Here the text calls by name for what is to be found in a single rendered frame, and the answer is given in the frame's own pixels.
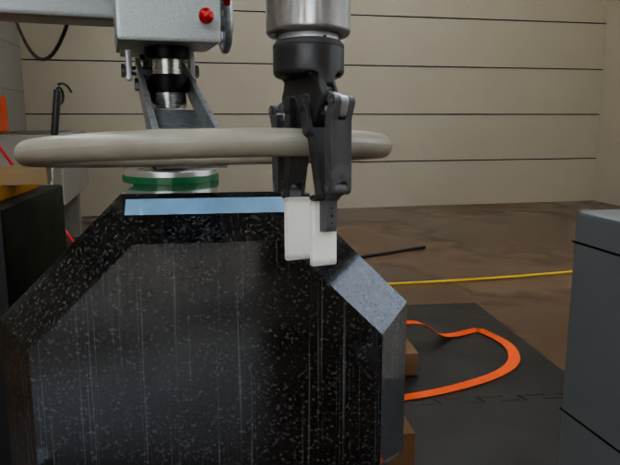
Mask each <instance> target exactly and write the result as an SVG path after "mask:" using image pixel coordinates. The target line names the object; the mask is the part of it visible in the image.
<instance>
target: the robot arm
mask: <svg viewBox="0 0 620 465"><path fill-rule="evenodd" d="M266 33H267V35H268V36H269V37H270V39H272V40H275V41H276V42H275V43H274V44H273V74H274V76H275V78H278V79H281V80H282V81H283V82H284V90H283V94H282V102H281V103H280V104H279V105H278V106H277V105H270V106H269V109H268V113H269V118H270V122H271V127H275V128H302V129H303V134H304V136H305V137H307V139H308V146H309V153H310V160H311V167H312V175H313V181H314V189H315V194H314V195H312V196H310V194H309V193H307V192H305V183H306V175H307V166H308V158H309V157H272V181H273V191H274V192H275V193H277V192H279V193H280V194H281V197H282V198H284V231H285V259H286V260H288V261H289V260H299V259H308V258H309V257H310V265H311V266H313V267H316V266H325V265H334V264H336V263H337V227H338V222H337V220H338V218H337V203H338V200H339V199H340V197H342V196H343V195H349V194H350V192H351V191H352V115H353V110H354V105H355V98H354V97H353V96H347V95H341V94H339V93H338V89H337V86H336V81H335V79H338V78H341V77H342V76H343V74H344V44H343V43H342V41H341V40H343V39H345V38H347V37H348V36H349V35H350V33H351V0H266ZM281 180H282V181H281Z"/></svg>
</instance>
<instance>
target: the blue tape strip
mask: <svg viewBox="0 0 620 465"><path fill-rule="evenodd" d="M258 212H284V198H282V197H207V198H153V199H126V200H125V215H168V214H213V213H258Z"/></svg>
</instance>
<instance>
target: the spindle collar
mask: <svg viewBox="0 0 620 465"><path fill-rule="evenodd" d="M152 70H153V74H149V75H148V76H146V77H145V79H146V83H147V87H148V90H149V93H150V99H151V103H152V107H153V108H184V109H185V108H186V96H185V94H186V93H187V92H188V91H189V77H187V76H186V75H182V66H181V59H173V58H155V59H152Z"/></svg>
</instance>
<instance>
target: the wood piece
mask: <svg viewBox="0 0 620 465"><path fill-rule="evenodd" d="M51 182H52V168H50V167H28V166H24V165H0V185H48V184H49V183H51Z"/></svg>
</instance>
